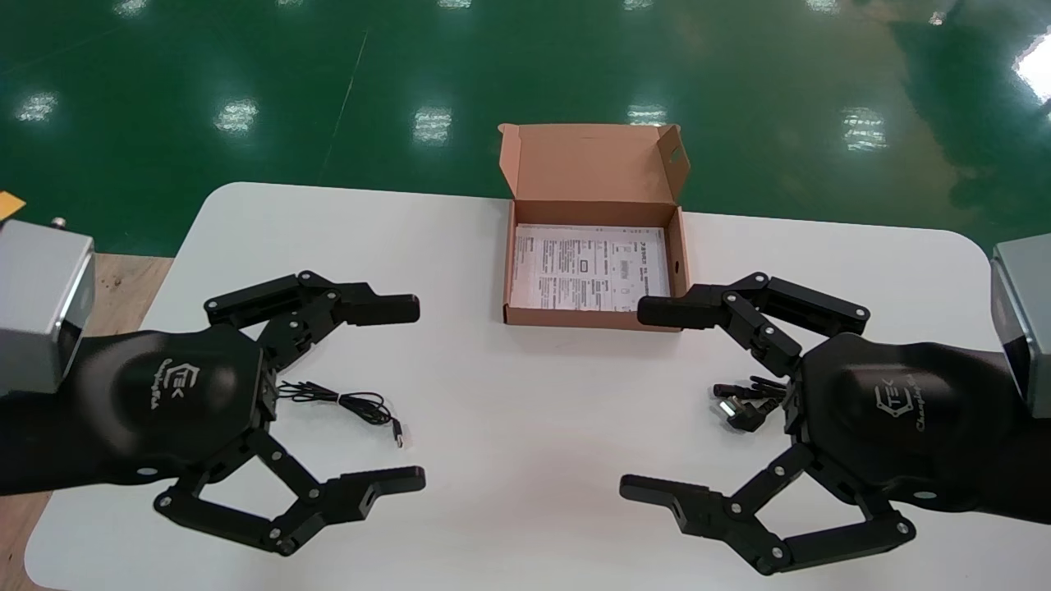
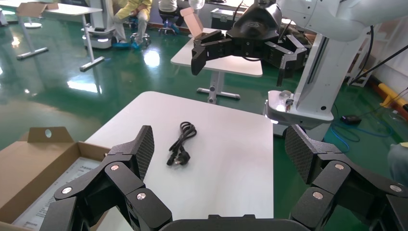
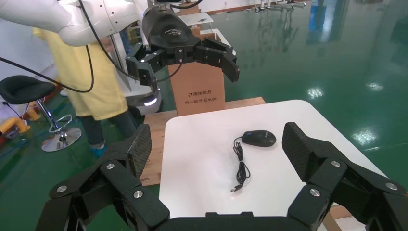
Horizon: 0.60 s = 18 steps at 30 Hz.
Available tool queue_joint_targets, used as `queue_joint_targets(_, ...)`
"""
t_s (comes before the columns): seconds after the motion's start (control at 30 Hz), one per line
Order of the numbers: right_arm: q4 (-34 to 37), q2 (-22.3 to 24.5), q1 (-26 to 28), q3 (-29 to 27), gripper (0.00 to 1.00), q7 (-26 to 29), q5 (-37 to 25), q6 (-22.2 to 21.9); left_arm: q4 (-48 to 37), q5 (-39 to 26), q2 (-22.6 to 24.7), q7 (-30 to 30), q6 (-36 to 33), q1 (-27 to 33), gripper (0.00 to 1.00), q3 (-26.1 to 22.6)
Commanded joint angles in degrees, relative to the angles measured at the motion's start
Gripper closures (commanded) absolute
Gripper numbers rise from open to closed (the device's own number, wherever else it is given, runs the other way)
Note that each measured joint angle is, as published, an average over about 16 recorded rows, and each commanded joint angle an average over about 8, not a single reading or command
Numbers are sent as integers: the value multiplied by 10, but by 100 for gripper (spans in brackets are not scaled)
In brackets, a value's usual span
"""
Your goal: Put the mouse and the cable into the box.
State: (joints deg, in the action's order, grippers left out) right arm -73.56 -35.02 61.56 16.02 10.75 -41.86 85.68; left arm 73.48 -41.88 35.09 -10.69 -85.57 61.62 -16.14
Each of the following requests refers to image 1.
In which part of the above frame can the black power cable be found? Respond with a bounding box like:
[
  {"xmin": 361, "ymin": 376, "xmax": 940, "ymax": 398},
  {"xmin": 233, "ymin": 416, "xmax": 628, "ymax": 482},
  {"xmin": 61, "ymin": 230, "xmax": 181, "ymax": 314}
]
[{"xmin": 713, "ymin": 376, "xmax": 791, "ymax": 433}]

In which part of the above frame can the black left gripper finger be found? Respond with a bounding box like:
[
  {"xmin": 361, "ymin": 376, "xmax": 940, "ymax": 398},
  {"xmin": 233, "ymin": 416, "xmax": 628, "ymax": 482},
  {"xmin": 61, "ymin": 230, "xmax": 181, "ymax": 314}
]
[
  {"xmin": 154, "ymin": 431, "xmax": 427, "ymax": 557},
  {"xmin": 204, "ymin": 271, "xmax": 421, "ymax": 370}
]

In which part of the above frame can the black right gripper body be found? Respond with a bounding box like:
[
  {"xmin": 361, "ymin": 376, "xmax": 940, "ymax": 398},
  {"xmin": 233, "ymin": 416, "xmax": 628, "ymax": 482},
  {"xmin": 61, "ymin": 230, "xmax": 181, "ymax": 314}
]
[{"xmin": 784, "ymin": 332, "xmax": 1027, "ymax": 511}]

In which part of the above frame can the black wired computer mouse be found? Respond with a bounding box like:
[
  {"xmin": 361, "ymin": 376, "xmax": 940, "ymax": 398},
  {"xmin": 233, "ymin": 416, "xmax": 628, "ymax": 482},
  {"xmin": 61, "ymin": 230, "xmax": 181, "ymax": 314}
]
[{"xmin": 278, "ymin": 380, "xmax": 405, "ymax": 449}]

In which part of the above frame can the white printed instruction sheet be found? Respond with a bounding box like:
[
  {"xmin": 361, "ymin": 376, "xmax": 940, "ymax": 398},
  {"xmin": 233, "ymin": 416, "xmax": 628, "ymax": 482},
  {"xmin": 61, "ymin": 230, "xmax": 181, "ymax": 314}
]
[{"xmin": 509, "ymin": 223, "xmax": 672, "ymax": 313}]

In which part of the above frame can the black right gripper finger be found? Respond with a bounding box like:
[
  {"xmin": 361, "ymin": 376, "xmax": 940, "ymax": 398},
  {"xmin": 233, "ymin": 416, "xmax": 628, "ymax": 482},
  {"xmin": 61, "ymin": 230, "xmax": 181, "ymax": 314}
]
[
  {"xmin": 637, "ymin": 273, "xmax": 871, "ymax": 378},
  {"xmin": 619, "ymin": 443, "xmax": 917, "ymax": 575}
]

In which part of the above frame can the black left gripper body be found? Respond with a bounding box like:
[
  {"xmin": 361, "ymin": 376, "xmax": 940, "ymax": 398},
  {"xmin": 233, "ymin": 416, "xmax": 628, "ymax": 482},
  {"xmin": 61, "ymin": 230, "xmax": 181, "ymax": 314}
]
[{"xmin": 78, "ymin": 324, "xmax": 280, "ymax": 490}]

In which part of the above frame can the brown cardboard storage box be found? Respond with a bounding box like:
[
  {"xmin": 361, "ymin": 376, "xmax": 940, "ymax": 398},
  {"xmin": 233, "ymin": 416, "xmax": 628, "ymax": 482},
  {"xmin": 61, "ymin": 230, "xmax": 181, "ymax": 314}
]
[{"xmin": 498, "ymin": 123, "xmax": 692, "ymax": 332}]

